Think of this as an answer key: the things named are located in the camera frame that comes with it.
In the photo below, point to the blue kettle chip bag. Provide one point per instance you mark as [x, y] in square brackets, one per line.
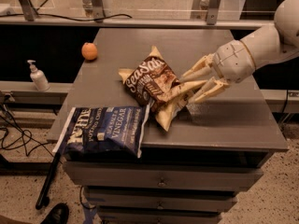
[102, 129]

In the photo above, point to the brown sea salt chip bag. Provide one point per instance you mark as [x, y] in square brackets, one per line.
[155, 84]

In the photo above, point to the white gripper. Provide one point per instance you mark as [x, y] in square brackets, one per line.
[234, 61]

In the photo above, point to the black pole on floor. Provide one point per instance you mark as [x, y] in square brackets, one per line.
[43, 199]

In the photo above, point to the metal railing frame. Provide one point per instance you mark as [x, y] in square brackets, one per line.
[231, 14]

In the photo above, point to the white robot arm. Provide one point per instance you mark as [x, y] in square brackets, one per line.
[275, 43]

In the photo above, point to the white pump dispenser bottle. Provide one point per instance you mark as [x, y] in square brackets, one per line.
[38, 77]

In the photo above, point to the black shoe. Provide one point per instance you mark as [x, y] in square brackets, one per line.
[58, 215]

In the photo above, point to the orange fruit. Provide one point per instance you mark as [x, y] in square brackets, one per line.
[89, 51]

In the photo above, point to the grey drawer cabinet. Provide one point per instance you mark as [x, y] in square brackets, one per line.
[193, 164]

